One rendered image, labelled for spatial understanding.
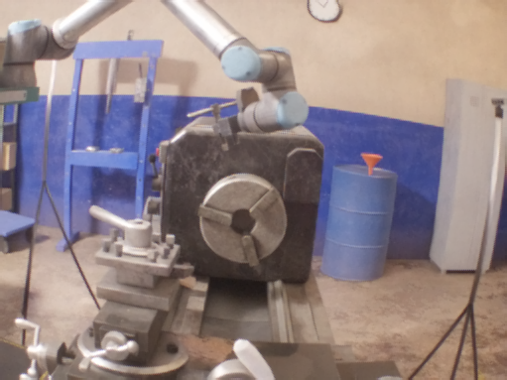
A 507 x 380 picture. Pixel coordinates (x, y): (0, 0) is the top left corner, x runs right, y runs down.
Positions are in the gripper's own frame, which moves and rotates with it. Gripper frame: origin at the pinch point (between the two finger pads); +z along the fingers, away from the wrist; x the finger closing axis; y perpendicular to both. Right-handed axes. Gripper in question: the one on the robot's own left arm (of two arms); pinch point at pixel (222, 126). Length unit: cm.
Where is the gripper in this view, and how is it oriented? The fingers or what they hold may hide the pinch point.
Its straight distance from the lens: 174.0
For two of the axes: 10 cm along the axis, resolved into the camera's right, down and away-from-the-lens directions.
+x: 7.7, -3.0, 5.6
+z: -5.8, 0.4, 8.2
